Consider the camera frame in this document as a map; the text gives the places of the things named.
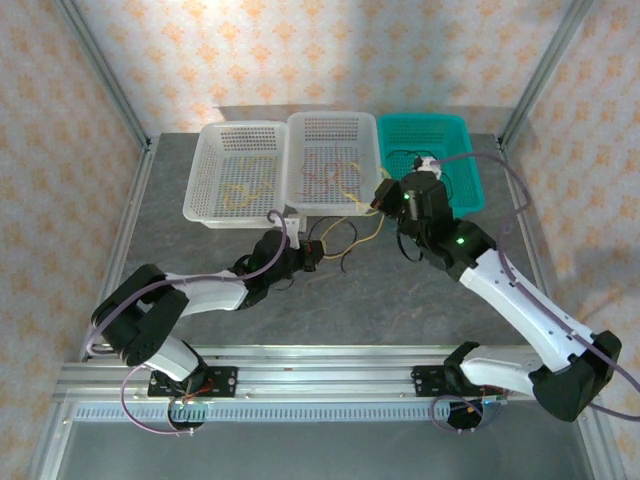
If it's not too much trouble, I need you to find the yellow cable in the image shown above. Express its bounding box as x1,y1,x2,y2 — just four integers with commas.
319,214,386,259
337,162,391,217
221,154,280,211

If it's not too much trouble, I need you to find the grey slotted cable duct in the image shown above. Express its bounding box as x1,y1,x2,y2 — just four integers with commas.
72,403,504,422

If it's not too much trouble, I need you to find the orange cable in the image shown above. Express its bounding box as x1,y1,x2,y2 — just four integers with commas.
329,144,374,192
297,152,346,197

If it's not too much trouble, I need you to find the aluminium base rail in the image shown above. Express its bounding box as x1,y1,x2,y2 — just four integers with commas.
59,342,511,406

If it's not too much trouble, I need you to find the small electronics board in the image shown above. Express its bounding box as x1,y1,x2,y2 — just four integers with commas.
469,394,511,409

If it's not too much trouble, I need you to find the aluminium frame side rail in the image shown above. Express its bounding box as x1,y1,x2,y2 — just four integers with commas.
497,139,626,480
27,139,156,480

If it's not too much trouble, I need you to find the white perforated plastic basket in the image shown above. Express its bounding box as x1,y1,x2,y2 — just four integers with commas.
182,121,290,230
283,110,385,217

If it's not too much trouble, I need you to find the green perforated plastic basket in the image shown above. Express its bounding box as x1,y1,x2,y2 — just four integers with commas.
375,113,487,221

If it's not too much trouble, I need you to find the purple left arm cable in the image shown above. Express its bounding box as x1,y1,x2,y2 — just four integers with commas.
87,209,294,437

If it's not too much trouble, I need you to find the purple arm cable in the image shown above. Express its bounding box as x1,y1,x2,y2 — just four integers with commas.
87,209,294,437
430,152,640,436

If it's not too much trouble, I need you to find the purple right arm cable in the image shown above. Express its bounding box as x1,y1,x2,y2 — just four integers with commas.
430,152,640,436

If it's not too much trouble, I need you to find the aluminium frame post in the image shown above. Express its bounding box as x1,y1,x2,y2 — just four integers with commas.
497,0,596,151
52,0,154,151

